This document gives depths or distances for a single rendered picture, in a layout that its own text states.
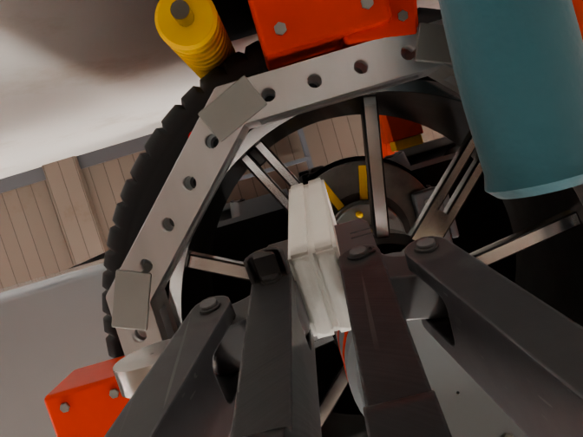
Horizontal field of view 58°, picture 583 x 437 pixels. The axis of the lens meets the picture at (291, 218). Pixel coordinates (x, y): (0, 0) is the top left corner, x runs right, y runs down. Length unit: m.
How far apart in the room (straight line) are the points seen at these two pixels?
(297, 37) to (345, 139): 4.34
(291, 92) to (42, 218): 4.91
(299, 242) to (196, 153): 0.34
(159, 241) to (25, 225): 4.93
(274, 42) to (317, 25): 0.04
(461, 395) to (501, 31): 0.25
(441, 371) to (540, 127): 0.18
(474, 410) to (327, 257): 0.26
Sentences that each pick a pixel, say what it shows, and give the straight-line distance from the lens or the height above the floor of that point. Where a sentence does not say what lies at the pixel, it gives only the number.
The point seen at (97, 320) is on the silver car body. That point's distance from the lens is 1.08.
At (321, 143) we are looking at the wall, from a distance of 4.81.
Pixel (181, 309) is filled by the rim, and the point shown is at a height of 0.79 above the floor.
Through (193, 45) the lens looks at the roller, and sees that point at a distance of 0.52.
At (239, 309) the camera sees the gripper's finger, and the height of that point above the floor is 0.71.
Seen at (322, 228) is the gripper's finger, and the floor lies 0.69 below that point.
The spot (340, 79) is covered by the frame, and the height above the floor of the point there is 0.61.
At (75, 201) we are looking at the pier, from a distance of 5.12.
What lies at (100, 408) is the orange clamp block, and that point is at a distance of 0.57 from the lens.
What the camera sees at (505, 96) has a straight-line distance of 0.40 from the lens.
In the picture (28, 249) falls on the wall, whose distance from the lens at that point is 5.44.
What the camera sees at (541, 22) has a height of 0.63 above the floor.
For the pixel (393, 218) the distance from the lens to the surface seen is 1.06.
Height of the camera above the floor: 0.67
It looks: 5 degrees up
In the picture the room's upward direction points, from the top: 164 degrees clockwise
